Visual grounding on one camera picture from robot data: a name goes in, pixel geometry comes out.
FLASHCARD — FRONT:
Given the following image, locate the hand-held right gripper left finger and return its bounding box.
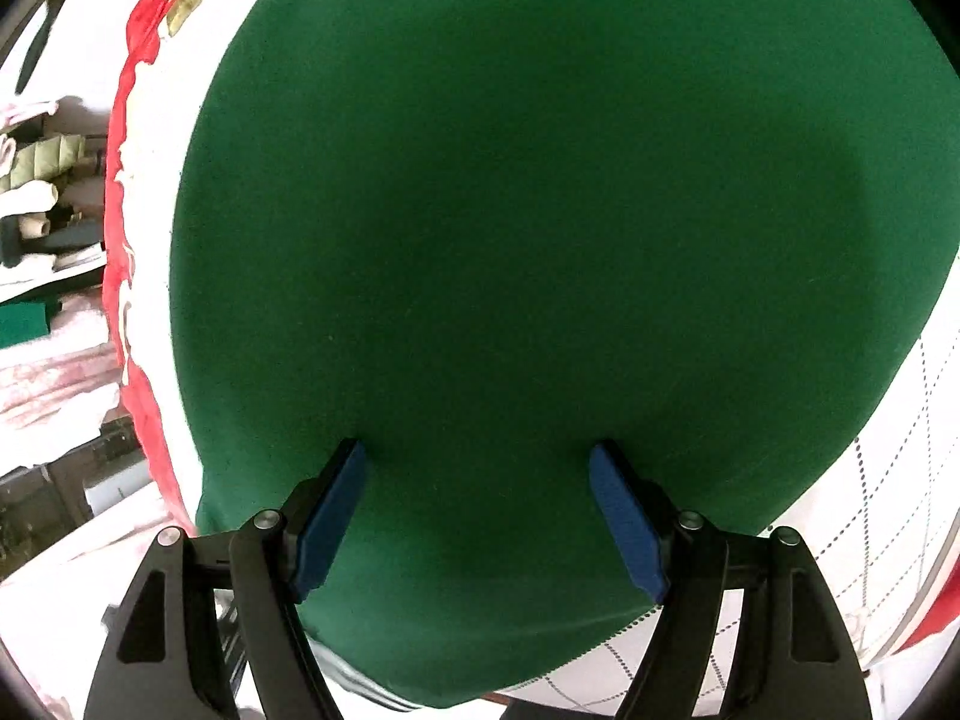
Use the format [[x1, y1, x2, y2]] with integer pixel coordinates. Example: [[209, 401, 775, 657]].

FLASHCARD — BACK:
[[82, 437, 368, 720]]

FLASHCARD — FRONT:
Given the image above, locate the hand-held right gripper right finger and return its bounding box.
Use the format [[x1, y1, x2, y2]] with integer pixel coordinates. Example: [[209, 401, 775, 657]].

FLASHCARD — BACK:
[[589, 441, 875, 720]]

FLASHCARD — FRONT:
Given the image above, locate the green and white varsity jacket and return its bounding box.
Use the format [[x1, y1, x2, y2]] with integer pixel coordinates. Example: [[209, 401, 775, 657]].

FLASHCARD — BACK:
[[169, 0, 960, 712]]

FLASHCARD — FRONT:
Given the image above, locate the white diamond patterned cloth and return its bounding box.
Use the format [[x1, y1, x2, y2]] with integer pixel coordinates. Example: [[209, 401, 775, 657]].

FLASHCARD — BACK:
[[154, 0, 960, 720]]

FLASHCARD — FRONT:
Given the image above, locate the pale pink cloth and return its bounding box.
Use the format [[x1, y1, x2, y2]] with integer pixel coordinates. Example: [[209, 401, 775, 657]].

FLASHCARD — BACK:
[[0, 345, 122, 432]]

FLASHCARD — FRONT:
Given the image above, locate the red floral blanket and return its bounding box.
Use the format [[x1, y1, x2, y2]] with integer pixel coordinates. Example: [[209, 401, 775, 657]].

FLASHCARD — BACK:
[[103, 0, 957, 657]]

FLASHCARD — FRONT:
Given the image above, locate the green garment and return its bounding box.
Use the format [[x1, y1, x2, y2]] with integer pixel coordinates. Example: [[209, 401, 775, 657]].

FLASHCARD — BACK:
[[0, 300, 61, 350]]

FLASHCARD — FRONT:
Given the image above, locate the white garment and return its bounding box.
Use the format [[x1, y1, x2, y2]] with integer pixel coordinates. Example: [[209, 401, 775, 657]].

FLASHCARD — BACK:
[[0, 180, 61, 220]]

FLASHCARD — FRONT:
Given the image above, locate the olive puffer jacket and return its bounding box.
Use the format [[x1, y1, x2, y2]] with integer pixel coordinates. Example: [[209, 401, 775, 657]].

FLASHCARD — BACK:
[[0, 133, 92, 192]]

